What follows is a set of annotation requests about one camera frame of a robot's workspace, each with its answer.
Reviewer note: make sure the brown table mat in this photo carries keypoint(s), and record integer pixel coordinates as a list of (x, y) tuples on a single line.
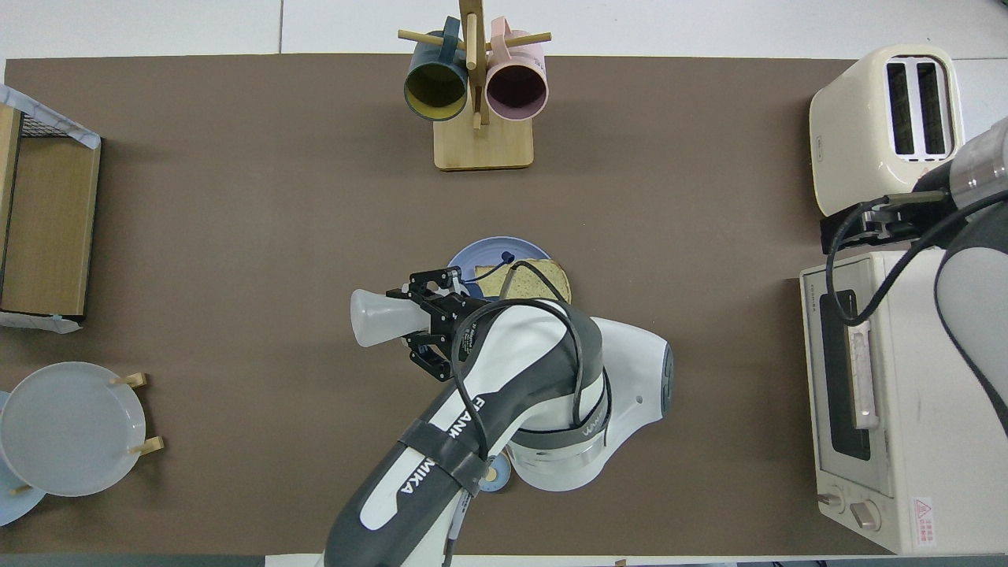
[(236, 236)]

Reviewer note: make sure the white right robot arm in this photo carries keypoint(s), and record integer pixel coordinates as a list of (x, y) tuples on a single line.
[(976, 315)]

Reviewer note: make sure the cream two-slot toaster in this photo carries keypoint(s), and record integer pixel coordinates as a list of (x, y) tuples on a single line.
[(850, 142)]

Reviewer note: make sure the light blue plate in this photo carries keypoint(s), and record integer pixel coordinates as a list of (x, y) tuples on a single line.
[(12, 508)]

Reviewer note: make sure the slice of bread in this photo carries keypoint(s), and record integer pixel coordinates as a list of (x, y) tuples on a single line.
[(543, 279)]

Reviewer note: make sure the squeeze bottle with blue cap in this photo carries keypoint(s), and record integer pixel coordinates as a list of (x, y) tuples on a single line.
[(378, 319)]

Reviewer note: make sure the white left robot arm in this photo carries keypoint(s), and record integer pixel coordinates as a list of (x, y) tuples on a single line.
[(630, 378)]

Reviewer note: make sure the pink mug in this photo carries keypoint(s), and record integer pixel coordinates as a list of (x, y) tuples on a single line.
[(516, 90)]

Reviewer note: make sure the grey-blue plate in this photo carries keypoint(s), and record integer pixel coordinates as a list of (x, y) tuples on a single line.
[(71, 429)]

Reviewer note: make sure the white toaster oven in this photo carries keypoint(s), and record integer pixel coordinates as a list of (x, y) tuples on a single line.
[(906, 441)]

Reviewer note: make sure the white checked cloth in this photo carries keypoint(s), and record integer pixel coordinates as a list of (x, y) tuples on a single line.
[(47, 116)]

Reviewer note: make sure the wooden mug tree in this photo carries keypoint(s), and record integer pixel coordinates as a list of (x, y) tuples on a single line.
[(482, 146)]

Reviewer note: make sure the wooden plate rack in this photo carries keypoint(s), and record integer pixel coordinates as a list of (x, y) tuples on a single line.
[(130, 380)]

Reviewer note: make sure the dark teal mug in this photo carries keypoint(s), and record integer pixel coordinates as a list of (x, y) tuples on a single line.
[(433, 87)]

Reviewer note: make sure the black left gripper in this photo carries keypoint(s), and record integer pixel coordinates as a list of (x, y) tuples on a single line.
[(449, 327)]

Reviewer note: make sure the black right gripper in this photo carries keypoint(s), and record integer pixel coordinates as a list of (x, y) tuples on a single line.
[(929, 197)]

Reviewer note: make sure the blue round plate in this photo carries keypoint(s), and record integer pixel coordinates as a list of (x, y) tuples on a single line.
[(480, 252)]

